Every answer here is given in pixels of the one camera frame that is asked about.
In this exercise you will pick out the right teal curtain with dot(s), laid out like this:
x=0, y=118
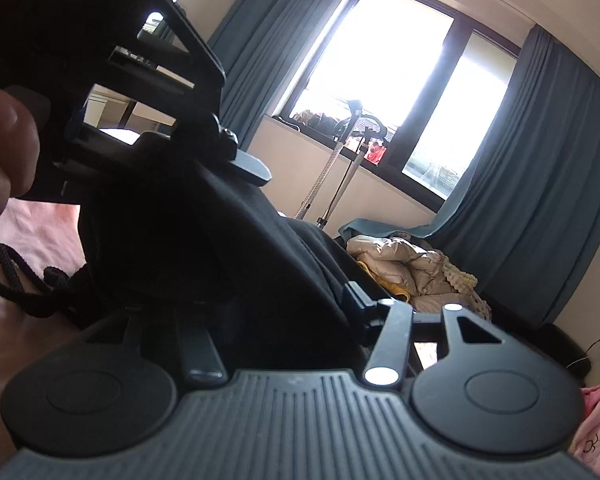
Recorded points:
x=525, y=216

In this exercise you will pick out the left teal curtain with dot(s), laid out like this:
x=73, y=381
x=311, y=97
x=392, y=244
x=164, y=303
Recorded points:
x=257, y=43

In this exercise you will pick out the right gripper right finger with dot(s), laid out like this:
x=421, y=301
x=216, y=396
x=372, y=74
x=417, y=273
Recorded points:
x=383, y=326

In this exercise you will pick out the black trousers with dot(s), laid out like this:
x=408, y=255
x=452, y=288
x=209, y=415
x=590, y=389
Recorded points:
x=205, y=240

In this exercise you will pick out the window with dark frame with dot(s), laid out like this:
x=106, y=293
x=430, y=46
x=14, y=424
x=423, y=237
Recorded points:
x=429, y=80

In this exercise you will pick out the beige puffer jacket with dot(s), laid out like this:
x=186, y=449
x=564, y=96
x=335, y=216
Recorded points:
x=425, y=278

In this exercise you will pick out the black sofa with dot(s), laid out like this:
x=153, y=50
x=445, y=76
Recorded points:
x=546, y=338

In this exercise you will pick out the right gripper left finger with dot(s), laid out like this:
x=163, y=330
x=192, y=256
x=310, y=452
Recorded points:
x=201, y=363

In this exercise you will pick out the pink fleece blanket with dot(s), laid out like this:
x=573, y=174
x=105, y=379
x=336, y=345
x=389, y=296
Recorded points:
x=585, y=445

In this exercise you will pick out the teal curtain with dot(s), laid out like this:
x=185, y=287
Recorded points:
x=257, y=43
x=525, y=216

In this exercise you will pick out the person's left hand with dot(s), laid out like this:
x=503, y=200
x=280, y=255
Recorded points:
x=19, y=148

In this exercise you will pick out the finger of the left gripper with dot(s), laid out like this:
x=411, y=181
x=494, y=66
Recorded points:
x=251, y=169

